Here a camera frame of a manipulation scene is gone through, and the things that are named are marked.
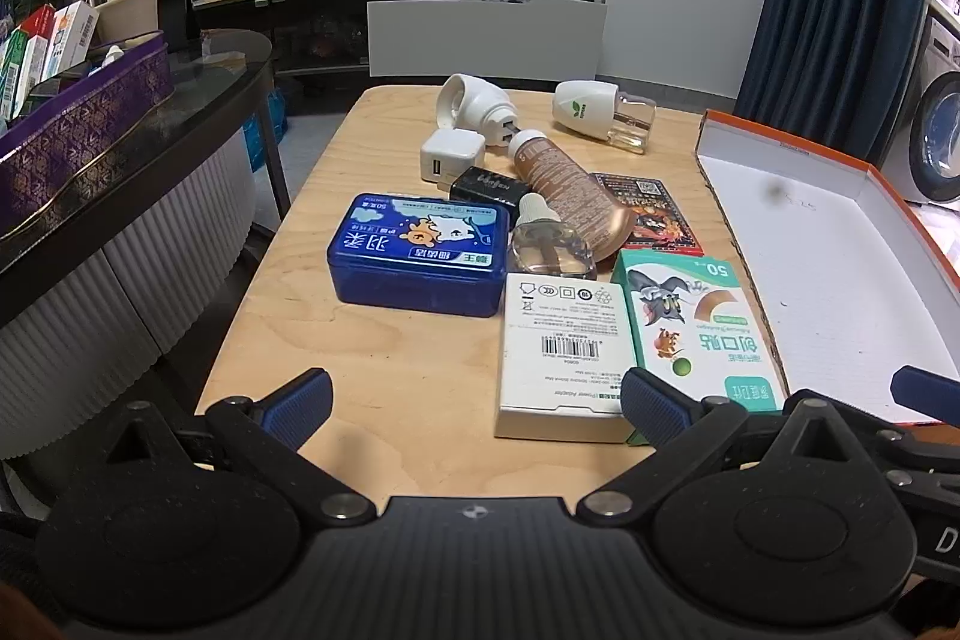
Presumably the black USB charger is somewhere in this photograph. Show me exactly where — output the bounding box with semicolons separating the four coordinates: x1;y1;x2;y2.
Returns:
448;165;526;214

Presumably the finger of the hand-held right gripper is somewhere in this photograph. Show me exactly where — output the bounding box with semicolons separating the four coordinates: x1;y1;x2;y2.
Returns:
874;428;960;498
891;365;960;422

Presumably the dark red card pack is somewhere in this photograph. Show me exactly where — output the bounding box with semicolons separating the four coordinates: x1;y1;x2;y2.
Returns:
592;171;706;257

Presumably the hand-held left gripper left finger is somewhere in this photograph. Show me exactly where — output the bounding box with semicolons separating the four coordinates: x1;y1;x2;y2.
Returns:
101;368;380;528

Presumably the washing machine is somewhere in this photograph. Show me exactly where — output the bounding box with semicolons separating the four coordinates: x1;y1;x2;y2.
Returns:
877;2;960;206

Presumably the blue floss pick box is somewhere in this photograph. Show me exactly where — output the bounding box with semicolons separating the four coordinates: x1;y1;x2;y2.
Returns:
326;192;512;319

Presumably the red white medicine box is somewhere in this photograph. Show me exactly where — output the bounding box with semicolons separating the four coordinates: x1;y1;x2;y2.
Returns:
19;2;57;41

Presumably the green cartoon bandage box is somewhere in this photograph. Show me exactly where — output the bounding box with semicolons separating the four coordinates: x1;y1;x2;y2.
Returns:
611;248;788;446

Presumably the purple patterned box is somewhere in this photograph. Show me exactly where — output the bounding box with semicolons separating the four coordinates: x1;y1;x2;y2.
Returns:
0;29;175;236

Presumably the white orange medicine box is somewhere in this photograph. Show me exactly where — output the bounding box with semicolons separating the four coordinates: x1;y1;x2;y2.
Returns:
41;0;102;82

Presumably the white green repellent heater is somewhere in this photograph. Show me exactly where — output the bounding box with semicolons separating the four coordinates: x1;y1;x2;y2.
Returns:
552;79;657;155

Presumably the blue curtain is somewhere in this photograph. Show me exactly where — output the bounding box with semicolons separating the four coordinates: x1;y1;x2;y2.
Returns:
731;0;938;169

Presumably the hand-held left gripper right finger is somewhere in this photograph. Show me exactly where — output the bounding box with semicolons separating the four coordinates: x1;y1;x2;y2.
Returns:
576;367;886;525

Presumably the brown cosmetic tube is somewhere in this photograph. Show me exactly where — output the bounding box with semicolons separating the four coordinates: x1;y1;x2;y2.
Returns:
507;128;638;259

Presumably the green white medicine box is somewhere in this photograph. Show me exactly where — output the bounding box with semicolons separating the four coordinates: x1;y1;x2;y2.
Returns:
0;29;47;120

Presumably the black top ribbed counter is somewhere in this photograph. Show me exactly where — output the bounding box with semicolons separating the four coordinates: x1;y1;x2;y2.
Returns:
0;29;293;506

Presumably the clear liquid refill bottle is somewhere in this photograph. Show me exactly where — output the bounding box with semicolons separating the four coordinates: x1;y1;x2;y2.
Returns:
508;191;599;281

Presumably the white USB charger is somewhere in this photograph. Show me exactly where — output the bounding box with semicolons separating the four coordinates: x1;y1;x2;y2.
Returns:
420;131;488;187

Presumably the white adapter box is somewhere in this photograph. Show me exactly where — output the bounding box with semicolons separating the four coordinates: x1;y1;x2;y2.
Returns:
493;271;638;444

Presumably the white plug-in heater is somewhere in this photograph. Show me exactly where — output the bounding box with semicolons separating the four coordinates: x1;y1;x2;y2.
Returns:
437;73;522;148

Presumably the beige plastic bin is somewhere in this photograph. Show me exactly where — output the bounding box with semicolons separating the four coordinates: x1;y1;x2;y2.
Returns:
94;0;162;45

